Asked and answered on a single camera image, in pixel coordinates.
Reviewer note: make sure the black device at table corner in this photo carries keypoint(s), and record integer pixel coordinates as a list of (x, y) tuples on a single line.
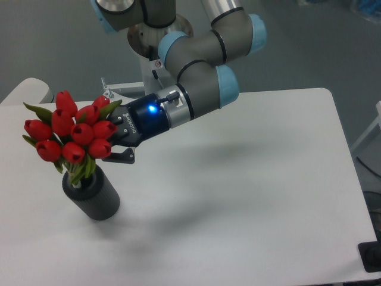
[(370, 256)]

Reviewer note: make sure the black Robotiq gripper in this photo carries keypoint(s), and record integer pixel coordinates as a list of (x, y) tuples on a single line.
[(136, 122)]

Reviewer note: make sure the blue item in clear bag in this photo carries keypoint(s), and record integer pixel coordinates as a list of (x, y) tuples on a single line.
[(367, 9)]

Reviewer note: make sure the white pedestal base frame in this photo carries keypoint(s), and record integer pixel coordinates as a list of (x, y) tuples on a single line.
[(132, 90)]

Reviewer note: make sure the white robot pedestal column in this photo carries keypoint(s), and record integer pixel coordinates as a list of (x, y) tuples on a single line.
[(151, 65)]

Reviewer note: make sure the red tulip bouquet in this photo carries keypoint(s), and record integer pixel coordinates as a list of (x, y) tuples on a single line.
[(70, 137)]

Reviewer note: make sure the white furniture leg right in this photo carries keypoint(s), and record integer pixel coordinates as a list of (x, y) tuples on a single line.
[(370, 133)]

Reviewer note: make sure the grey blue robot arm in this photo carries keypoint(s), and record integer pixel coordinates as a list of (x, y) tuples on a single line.
[(201, 81)]

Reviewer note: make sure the white chair backrest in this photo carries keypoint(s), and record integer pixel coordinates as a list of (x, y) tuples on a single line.
[(31, 91)]

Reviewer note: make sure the dark grey ribbed vase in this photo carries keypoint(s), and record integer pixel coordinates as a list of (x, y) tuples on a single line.
[(96, 197)]

